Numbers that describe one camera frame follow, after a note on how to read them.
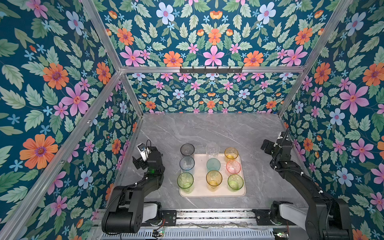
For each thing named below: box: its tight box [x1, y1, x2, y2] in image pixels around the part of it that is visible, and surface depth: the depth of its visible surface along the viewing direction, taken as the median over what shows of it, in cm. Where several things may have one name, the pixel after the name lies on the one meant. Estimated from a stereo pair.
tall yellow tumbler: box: [205, 170, 223, 192], surface depth 77 cm
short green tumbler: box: [227, 174, 244, 192], surface depth 85 cm
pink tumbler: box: [226, 160, 242, 175], surface depth 90 cm
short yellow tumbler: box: [224, 147, 239, 163], surface depth 91 cm
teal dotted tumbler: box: [206, 158, 221, 172], surface depth 84 cm
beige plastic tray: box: [180, 153, 246, 198], surface depth 84 cm
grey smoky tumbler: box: [180, 143, 195, 156], surface depth 87 cm
